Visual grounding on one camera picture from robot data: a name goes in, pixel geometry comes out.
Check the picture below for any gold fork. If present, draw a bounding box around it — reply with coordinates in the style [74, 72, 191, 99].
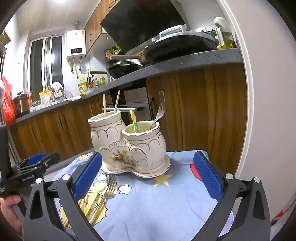
[89, 175, 118, 225]

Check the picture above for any yellow plastic shovel utensil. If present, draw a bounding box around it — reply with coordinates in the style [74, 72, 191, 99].
[130, 110, 139, 133]

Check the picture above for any kitchen window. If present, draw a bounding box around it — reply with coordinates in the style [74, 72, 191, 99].
[28, 35, 64, 102]

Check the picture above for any left hand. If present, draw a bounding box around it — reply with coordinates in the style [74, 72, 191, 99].
[1, 195, 23, 235]

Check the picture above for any red plastic bag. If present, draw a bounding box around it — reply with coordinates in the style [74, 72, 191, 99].
[1, 76, 16, 126]

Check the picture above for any blue cartoon tablecloth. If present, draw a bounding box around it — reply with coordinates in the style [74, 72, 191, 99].
[43, 149, 234, 241]

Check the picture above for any cream ceramic double vase holder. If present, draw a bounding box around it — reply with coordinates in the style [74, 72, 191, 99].
[88, 111, 171, 178]

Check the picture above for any wooden chopstick in vase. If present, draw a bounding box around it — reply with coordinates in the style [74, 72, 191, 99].
[114, 89, 120, 113]

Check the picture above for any yellow condiment bottle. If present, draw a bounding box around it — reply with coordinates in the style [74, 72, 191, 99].
[78, 80, 88, 96]

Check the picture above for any stainless built-in oven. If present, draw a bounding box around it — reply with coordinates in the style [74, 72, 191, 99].
[101, 86, 152, 123]

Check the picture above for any silver fork in vase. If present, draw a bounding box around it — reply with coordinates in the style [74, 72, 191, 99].
[150, 90, 166, 129]

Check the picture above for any white water heater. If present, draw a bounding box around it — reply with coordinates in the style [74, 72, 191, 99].
[65, 30, 86, 58]

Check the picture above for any black range hood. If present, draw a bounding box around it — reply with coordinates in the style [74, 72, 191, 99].
[100, 0, 188, 53]

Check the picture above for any black electric griddle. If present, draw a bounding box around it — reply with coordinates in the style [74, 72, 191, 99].
[144, 25, 217, 64]

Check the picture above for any oil dispenser bottle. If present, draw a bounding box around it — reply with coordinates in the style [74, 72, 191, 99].
[213, 16, 236, 49]

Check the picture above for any black wok wooden handle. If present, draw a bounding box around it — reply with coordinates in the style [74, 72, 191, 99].
[89, 60, 143, 79]

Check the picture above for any brown pan wooden handle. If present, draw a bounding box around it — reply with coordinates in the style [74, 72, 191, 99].
[110, 53, 149, 67]

